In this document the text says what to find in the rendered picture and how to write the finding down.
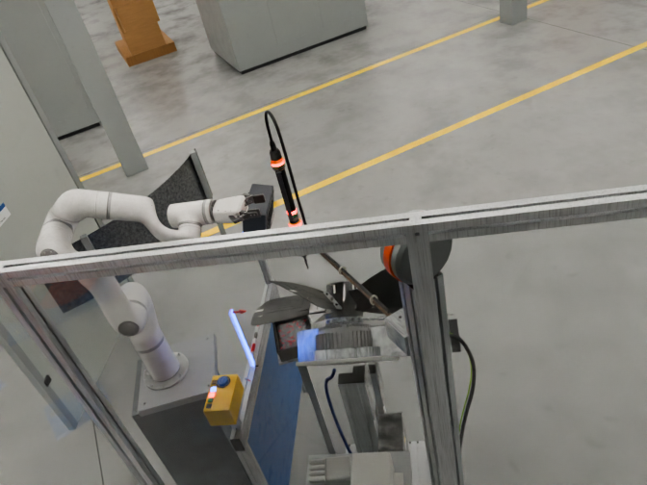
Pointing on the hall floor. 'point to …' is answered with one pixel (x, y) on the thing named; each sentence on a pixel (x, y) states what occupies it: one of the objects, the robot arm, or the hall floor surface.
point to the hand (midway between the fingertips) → (259, 205)
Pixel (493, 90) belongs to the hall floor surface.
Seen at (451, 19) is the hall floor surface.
